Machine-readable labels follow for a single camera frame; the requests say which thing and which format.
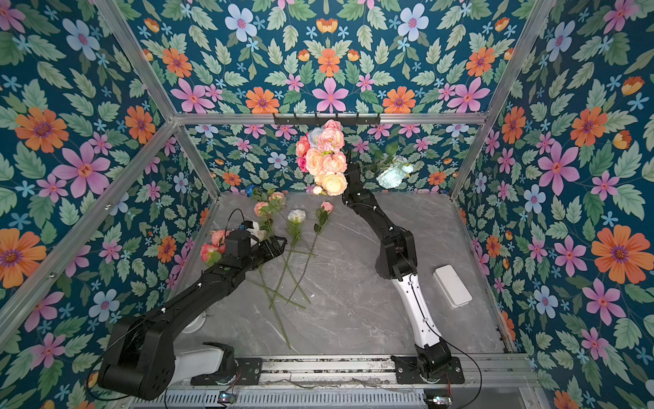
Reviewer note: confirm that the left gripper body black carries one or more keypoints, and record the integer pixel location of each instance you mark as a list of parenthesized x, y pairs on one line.
[(262, 254)]

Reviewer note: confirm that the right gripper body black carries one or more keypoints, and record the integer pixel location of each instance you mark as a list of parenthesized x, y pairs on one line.
[(352, 176)]

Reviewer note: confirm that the cream peony bunch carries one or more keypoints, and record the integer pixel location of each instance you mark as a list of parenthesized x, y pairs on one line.
[(330, 183)]

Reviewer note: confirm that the white flower spray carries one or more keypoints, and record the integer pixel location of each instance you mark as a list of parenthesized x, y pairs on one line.
[(387, 167)]

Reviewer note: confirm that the large pink peony bunch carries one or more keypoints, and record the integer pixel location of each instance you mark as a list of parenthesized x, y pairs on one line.
[(330, 140)]

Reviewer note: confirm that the cream pink large rose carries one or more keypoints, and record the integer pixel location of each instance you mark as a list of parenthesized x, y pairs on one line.
[(314, 160)]

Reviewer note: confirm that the hot pink rose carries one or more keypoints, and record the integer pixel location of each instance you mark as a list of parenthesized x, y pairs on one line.
[(301, 162)]

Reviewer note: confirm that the coral pink rose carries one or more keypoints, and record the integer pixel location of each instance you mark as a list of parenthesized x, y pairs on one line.
[(302, 147)]

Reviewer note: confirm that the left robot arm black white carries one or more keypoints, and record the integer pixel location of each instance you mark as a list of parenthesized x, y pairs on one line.
[(140, 360)]

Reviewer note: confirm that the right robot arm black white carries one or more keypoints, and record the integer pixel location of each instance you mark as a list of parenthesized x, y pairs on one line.
[(397, 263)]

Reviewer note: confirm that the small pink rose stem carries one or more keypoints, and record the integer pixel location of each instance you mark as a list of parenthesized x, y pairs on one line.
[(322, 215)]

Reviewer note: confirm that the white rose on table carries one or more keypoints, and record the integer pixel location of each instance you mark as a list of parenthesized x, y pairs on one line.
[(294, 221)]

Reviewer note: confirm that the pink rosebud spray stem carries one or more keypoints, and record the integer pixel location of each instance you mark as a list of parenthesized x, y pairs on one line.
[(278, 199)]

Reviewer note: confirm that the small white dial clock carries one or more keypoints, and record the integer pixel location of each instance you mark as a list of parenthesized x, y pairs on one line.
[(196, 324)]

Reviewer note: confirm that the white rectangular box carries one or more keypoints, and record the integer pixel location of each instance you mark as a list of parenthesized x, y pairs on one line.
[(453, 287)]

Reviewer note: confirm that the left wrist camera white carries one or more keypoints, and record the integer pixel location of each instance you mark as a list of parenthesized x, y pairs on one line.
[(253, 230)]

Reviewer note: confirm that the metal hook rail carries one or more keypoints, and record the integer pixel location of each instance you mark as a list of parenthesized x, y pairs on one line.
[(317, 120)]

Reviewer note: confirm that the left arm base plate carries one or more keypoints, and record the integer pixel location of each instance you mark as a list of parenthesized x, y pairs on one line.
[(233, 371)]

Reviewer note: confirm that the aluminium front rail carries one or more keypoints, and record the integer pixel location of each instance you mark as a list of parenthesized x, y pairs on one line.
[(467, 370)]

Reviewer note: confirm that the white vented cable duct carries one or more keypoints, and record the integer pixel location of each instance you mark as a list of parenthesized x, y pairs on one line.
[(285, 399)]

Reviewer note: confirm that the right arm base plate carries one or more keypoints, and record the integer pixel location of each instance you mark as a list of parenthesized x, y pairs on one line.
[(417, 370)]

